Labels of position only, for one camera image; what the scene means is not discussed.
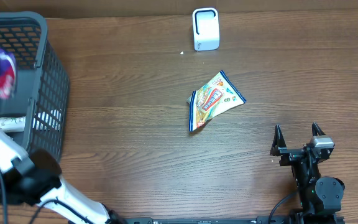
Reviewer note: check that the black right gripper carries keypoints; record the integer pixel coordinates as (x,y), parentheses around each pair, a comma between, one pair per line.
(289,155)

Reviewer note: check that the pink purple sanitary pad pack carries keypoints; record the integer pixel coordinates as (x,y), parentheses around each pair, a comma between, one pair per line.
(8,74)

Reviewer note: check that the yellow blue snack bag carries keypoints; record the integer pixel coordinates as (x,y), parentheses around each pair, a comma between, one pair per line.
(212,99)

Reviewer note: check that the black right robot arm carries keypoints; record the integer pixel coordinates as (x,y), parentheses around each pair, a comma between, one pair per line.
(320,196)

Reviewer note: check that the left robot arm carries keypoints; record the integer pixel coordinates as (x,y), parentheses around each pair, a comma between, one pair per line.
(36,179)

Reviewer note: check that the white barcode scanner stand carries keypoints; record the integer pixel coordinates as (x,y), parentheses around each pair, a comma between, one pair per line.
(206,34)

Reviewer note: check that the grey plastic mesh basket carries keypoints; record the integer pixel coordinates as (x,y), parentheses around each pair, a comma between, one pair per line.
(43,85)

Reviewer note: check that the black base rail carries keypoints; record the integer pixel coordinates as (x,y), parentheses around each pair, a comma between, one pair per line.
(257,220)

